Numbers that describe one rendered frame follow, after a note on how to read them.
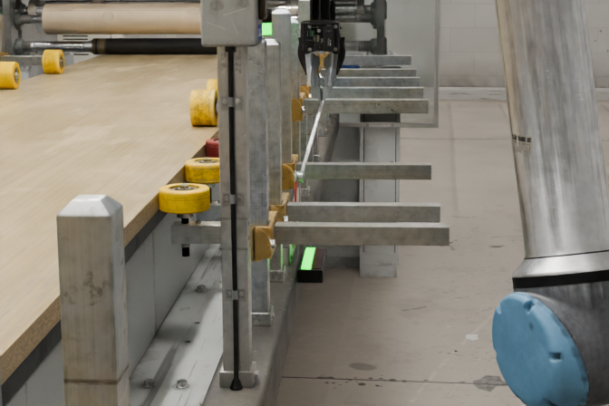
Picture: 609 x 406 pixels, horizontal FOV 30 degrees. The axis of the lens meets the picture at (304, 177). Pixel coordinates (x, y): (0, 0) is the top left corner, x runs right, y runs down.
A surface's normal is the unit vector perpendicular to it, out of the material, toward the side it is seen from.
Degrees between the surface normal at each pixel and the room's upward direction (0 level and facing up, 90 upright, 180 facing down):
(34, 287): 0
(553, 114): 77
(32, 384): 90
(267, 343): 0
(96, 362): 90
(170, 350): 0
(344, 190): 90
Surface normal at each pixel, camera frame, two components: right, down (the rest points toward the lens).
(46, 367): 1.00, 0.00
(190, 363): 0.00, -0.98
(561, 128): -0.10, -0.07
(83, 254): -0.06, 0.18
